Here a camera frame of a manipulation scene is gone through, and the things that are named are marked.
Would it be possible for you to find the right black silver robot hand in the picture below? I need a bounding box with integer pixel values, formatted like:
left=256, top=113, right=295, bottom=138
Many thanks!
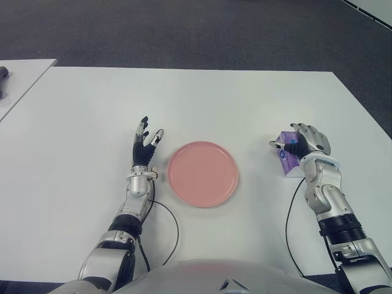
left=268, top=122, right=332, bottom=160

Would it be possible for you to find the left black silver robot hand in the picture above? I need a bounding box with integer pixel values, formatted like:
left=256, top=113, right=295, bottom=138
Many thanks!
left=132, top=116, right=165, bottom=168

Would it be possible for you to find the purple tissue paper pack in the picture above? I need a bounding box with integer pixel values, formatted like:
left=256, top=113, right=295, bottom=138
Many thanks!
left=274, top=130, right=303, bottom=178

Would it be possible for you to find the pink round plate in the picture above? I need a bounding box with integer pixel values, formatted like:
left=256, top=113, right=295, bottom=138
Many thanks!
left=167, top=140, right=240, bottom=209

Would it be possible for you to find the silver robot torso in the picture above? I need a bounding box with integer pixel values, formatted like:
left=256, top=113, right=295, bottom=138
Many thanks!
left=113, top=258, right=310, bottom=294

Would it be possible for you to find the black handheld device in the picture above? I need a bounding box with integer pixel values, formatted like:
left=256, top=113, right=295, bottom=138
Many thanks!
left=0, top=66, right=10, bottom=99

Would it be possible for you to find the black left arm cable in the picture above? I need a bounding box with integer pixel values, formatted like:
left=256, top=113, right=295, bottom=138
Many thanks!
left=134, top=183, right=179, bottom=273

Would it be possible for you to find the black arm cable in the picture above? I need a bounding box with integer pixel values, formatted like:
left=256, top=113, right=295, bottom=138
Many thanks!
left=285, top=176, right=307, bottom=276
left=134, top=183, right=179, bottom=273

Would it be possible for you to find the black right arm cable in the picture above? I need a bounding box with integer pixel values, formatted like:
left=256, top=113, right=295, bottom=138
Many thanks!
left=285, top=176, right=307, bottom=276

